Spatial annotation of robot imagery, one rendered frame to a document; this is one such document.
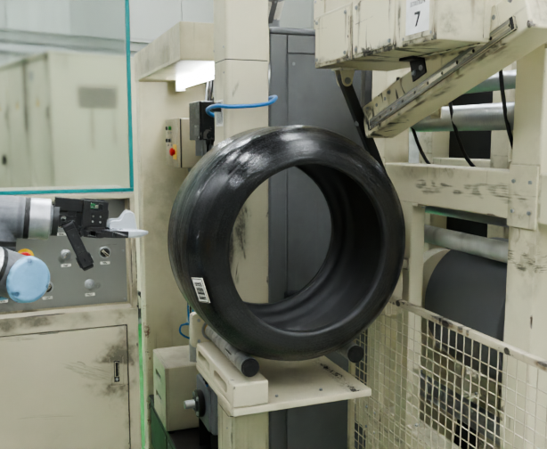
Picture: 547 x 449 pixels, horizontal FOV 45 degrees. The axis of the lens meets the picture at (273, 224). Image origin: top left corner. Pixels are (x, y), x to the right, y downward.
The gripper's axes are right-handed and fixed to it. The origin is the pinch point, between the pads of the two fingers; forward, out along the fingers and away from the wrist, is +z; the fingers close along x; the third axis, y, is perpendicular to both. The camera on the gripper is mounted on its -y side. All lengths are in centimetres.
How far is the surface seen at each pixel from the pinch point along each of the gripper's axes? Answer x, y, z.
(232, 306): -12.0, -13.2, 19.8
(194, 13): 1041, 274, 243
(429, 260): 46, -8, 111
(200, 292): -10.2, -10.8, 12.5
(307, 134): -9.4, 27.5, 34.4
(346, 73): 21, 48, 57
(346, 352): -8, -25, 52
